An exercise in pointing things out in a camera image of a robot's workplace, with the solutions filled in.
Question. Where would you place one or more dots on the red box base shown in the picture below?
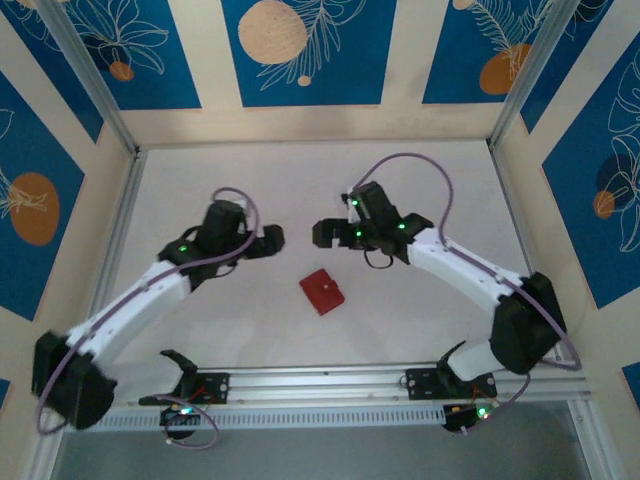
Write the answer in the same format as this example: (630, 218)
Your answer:
(322, 292)

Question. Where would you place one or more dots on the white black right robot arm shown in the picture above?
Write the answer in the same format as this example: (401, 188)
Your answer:
(450, 270)

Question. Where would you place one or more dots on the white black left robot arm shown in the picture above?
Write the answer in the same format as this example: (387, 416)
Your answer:
(135, 300)

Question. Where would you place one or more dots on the black controller board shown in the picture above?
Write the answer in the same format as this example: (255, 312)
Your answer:
(457, 420)
(172, 417)

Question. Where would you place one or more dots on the aluminium side rail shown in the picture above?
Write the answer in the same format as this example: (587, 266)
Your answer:
(519, 225)
(116, 250)

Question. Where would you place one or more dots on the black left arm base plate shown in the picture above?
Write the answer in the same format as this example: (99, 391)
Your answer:
(220, 385)

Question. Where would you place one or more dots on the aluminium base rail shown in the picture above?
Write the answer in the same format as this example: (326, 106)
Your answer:
(320, 385)

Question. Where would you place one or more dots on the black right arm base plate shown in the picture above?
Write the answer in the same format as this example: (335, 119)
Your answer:
(420, 382)

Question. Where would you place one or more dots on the aluminium frame post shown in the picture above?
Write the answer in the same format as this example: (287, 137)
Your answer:
(85, 65)
(531, 65)

